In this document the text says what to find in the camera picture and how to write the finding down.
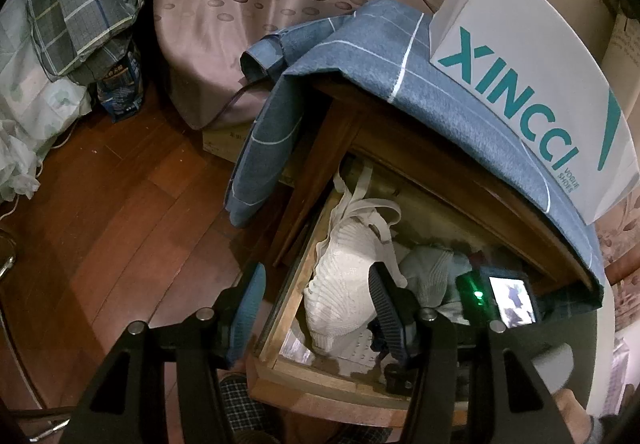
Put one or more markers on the light blue grey underwear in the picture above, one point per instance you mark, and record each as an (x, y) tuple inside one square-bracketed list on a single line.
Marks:
[(431, 273)]

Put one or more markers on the dark blue package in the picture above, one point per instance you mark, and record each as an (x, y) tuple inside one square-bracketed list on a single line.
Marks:
[(120, 93)]

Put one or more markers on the white Xincci shoe box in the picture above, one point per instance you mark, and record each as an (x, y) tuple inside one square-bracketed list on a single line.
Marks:
[(523, 61)]

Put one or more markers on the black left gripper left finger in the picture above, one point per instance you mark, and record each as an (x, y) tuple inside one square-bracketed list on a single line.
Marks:
[(235, 312)]

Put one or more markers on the checked slipper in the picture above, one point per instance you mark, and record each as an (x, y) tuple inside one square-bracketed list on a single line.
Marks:
[(250, 421)]

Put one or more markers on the metal frame chair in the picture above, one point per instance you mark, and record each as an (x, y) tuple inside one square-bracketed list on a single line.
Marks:
[(54, 420)]

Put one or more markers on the blue checked cloth cover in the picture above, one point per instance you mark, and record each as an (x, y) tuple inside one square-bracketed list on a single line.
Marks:
[(382, 47)]

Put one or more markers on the white floral crumpled fabric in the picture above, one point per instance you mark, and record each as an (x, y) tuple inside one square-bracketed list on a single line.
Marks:
[(34, 110)]

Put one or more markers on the white lace bra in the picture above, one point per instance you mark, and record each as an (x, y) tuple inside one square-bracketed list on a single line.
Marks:
[(337, 299)]

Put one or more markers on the wooden open drawer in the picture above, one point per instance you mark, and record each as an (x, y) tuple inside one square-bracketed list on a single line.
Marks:
[(284, 370)]

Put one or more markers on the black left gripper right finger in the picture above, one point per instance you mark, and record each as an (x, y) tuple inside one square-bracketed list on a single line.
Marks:
[(394, 330)]

